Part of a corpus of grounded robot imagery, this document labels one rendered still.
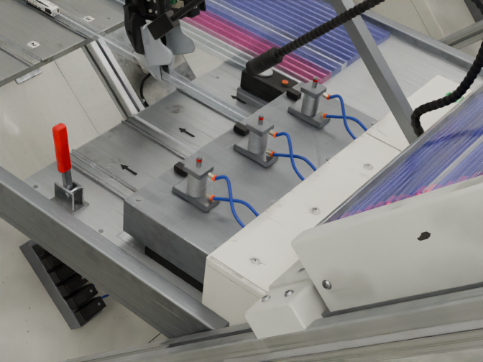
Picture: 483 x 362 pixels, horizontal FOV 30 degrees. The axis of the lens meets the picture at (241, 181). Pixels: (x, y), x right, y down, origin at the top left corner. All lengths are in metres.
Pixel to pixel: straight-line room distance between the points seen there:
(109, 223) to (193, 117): 0.24
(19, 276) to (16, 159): 0.78
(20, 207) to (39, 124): 1.20
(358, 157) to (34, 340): 0.65
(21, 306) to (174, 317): 0.54
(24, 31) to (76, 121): 0.96
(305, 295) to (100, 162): 0.44
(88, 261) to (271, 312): 0.31
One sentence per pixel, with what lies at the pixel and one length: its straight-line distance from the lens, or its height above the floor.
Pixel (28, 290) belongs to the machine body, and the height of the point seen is 0.62.
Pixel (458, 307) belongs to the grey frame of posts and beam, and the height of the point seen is 1.54.
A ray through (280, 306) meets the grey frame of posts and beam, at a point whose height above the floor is 1.37.
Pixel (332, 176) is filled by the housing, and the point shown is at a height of 1.24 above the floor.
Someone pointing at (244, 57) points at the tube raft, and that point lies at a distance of 1.34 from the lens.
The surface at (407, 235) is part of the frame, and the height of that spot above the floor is 1.51.
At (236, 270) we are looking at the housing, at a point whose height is 1.25.
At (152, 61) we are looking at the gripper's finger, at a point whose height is 0.97.
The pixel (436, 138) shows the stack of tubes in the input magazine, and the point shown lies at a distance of 0.91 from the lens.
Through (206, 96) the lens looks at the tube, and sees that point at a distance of 1.25.
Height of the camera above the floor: 1.96
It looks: 49 degrees down
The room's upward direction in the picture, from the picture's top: 68 degrees clockwise
